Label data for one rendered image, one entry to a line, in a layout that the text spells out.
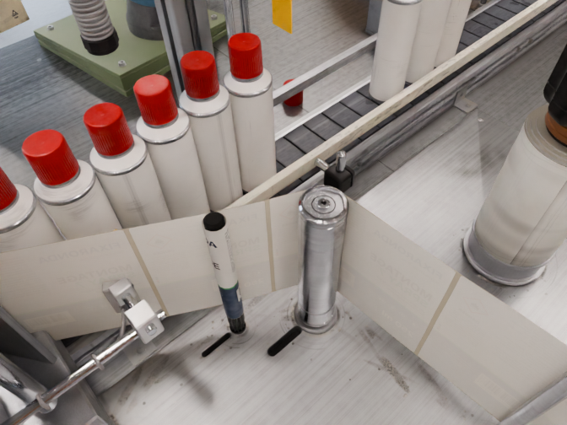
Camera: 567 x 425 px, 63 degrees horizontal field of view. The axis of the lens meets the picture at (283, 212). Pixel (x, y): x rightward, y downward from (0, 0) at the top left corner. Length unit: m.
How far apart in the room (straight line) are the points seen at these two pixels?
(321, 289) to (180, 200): 0.19
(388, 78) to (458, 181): 0.18
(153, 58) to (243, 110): 0.41
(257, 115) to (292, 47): 0.45
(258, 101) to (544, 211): 0.29
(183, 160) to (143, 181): 0.05
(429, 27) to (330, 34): 0.30
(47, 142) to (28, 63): 0.63
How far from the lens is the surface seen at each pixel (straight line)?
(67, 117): 0.88
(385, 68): 0.71
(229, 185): 0.55
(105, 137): 0.42
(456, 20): 0.79
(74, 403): 0.45
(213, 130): 0.49
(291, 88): 0.63
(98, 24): 0.50
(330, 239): 0.36
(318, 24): 1.02
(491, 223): 0.52
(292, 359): 0.49
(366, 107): 0.73
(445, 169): 0.66
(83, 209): 0.44
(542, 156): 0.44
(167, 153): 0.46
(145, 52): 0.91
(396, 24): 0.67
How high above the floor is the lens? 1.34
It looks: 52 degrees down
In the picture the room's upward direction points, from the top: 2 degrees counter-clockwise
